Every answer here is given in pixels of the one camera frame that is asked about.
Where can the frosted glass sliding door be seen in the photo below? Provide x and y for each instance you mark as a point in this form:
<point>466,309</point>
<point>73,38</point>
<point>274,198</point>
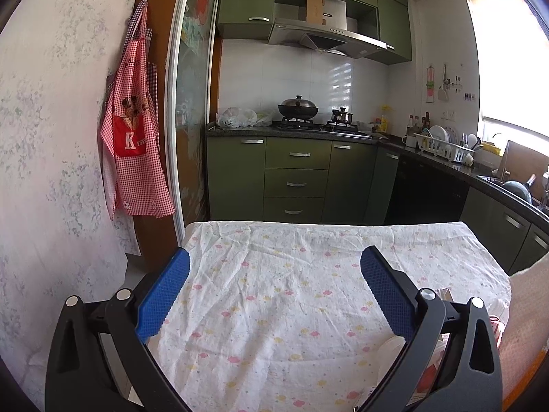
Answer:
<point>191,94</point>

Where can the green cabinet drawer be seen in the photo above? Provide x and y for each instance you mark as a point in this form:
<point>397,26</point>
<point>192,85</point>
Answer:
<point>296,189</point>
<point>294,206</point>
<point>298,158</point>

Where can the green cabinet door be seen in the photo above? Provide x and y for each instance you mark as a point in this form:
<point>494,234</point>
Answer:
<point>489,223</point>
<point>349,184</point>
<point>394,30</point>
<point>244,0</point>
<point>236,180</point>
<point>534,253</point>

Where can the steel range hood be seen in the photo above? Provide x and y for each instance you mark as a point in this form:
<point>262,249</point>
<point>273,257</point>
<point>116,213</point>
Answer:
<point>326,36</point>

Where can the cream cloth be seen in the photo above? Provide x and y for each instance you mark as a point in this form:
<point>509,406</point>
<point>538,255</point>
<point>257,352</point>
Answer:
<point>529,322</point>

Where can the black built-in appliance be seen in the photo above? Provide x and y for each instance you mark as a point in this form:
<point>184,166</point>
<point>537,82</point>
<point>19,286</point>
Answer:
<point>424,193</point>

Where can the red checkered apron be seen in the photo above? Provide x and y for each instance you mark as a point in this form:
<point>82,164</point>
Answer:
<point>137,171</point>

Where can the clear plastic bag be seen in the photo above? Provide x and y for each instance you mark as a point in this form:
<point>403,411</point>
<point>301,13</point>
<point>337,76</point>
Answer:
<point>233,118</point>

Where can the wall utensil rack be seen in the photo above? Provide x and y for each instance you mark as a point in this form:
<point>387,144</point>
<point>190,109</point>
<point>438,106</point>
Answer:
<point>431,83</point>

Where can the yellow oil bottle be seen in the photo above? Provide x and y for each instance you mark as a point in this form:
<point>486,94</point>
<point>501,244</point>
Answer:
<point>384,123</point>

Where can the red packet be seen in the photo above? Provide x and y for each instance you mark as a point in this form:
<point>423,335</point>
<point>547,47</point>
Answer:
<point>429,377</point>

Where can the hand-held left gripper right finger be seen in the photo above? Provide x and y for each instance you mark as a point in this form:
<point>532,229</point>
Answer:
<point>386,296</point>

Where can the green lower cabinet door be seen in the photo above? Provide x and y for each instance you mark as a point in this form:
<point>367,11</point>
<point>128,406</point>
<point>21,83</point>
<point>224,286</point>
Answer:
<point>349,184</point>
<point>489,223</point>
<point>534,253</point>
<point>236,180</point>

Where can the green upper cabinet door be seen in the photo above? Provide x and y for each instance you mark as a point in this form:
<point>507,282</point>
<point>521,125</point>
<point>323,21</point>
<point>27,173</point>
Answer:
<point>394,30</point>
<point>244,0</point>

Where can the kitchen window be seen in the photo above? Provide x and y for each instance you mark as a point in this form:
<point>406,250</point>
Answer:
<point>510,64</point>

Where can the black gas stove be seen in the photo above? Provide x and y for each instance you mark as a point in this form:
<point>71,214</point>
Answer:
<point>317,128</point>

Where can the brown cutting board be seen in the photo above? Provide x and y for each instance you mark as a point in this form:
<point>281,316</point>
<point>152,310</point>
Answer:
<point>517,154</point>

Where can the white dish rack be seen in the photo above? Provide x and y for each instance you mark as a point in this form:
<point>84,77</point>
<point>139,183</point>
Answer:
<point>441,150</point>

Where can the black wok with lid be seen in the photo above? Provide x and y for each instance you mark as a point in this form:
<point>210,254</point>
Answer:
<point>299,108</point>

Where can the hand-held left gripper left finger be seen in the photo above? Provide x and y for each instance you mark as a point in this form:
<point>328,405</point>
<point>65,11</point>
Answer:
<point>165,296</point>

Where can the brown cardboard box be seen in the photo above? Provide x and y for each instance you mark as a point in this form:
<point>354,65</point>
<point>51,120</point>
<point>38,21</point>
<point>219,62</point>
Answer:
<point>315,8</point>

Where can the dark frying pan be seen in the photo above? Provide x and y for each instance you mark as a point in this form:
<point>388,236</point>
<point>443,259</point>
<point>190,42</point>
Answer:
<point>517,189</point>

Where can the white floral tablecloth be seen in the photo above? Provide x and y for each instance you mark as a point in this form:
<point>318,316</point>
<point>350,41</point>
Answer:
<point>278,309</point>

